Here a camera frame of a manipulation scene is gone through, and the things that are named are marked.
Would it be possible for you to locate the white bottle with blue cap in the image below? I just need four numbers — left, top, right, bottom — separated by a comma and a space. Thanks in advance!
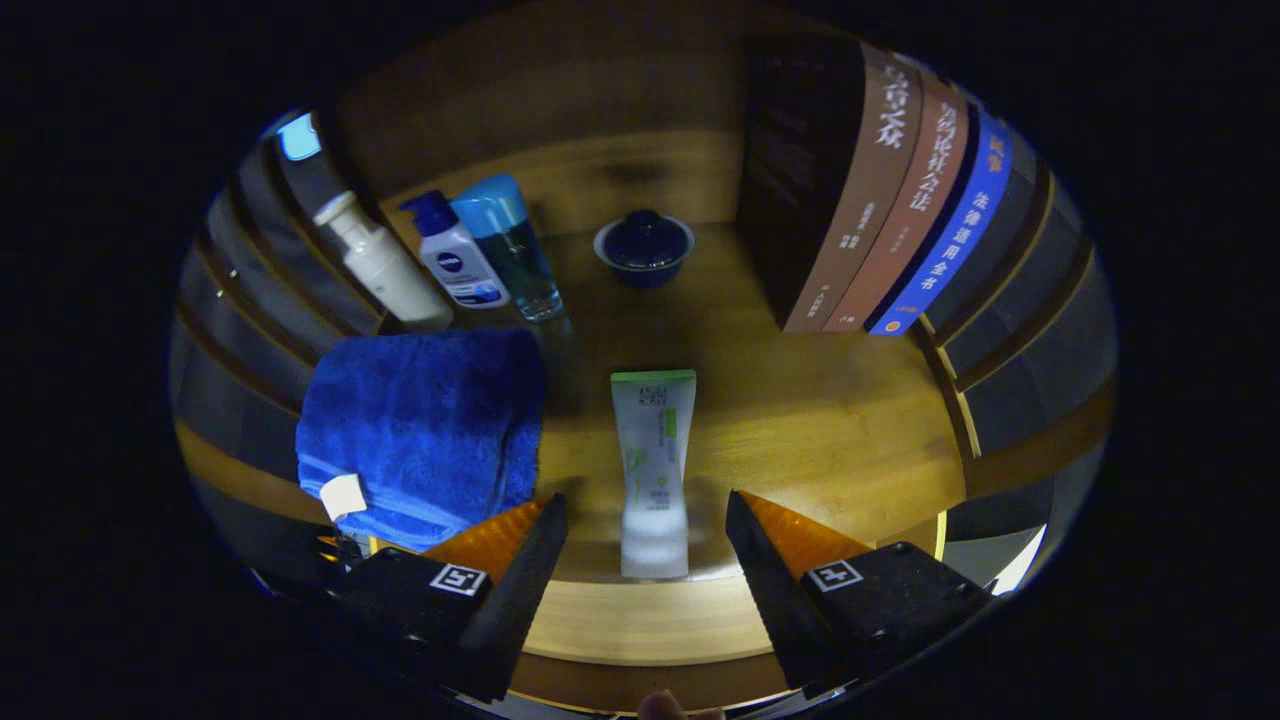
401, 190, 511, 309

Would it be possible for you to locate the white tube with green end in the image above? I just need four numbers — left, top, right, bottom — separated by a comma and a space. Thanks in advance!
611, 370, 698, 580

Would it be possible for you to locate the blue folded towel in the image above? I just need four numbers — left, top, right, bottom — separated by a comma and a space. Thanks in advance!
295, 328, 546, 553

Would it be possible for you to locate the reddish brown book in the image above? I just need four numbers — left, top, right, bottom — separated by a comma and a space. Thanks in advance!
822, 65, 971, 333

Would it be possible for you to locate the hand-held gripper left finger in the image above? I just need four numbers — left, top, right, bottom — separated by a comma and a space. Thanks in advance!
325, 492, 569, 703

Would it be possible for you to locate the wooden cabinet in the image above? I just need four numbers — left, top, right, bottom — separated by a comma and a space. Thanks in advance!
170, 5, 1118, 713

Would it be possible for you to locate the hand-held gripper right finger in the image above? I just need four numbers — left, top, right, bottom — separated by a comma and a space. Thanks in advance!
725, 490, 996, 701

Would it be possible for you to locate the dark blue lidded teacup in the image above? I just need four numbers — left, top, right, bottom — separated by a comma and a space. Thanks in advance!
593, 209, 696, 291

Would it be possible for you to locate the tall teal bottle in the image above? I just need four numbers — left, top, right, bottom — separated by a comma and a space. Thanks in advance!
450, 174, 564, 322

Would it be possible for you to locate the white panel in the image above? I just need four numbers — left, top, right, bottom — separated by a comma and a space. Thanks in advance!
990, 525, 1046, 596

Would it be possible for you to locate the blue book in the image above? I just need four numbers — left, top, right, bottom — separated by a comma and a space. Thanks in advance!
868, 105, 1014, 337

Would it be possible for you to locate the white pump bottle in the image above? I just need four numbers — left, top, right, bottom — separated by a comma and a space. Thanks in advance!
313, 191, 454, 334

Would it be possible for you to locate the wooden countertop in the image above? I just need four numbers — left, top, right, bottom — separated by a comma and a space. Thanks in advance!
375, 220, 966, 586

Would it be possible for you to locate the dark brown book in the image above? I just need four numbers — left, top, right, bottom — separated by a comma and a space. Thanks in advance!
738, 38, 923, 333

